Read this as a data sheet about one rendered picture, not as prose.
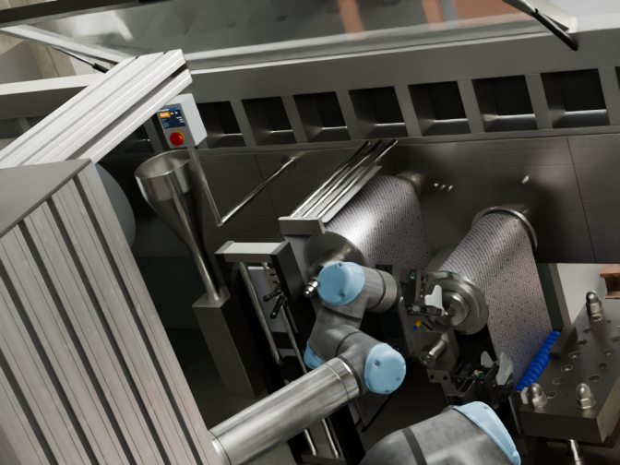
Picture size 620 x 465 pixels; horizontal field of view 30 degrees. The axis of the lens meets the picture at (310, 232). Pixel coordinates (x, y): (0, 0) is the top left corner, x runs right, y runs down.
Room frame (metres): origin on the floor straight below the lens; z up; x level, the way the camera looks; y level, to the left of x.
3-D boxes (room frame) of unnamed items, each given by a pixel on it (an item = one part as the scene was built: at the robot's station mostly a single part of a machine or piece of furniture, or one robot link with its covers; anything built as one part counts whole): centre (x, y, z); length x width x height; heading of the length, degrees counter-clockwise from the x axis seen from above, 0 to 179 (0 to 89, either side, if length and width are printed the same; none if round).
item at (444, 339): (1.95, -0.16, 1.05); 0.06 x 0.05 x 0.31; 140
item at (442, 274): (1.96, -0.22, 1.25); 0.15 x 0.01 x 0.15; 50
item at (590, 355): (1.97, -0.46, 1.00); 0.40 x 0.16 x 0.06; 140
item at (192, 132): (2.33, 0.18, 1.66); 0.07 x 0.07 x 0.10; 57
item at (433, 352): (1.92, -0.14, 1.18); 0.04 x 0.02 x 0.04; 50
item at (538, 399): (1.87, -0.31, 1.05); 0.04 x 0.04 x 0.04
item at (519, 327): (2.01, -0.34, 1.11); 0.23 x 0.01 x 0.18; 140
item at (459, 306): (1.95, -0.21, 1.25); 0.07 x 0.02 x 0.07; 50
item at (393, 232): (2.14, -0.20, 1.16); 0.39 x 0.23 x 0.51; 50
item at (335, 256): (2.10, -0.01, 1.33); 0.06 x 0.06 x 0.06; 50
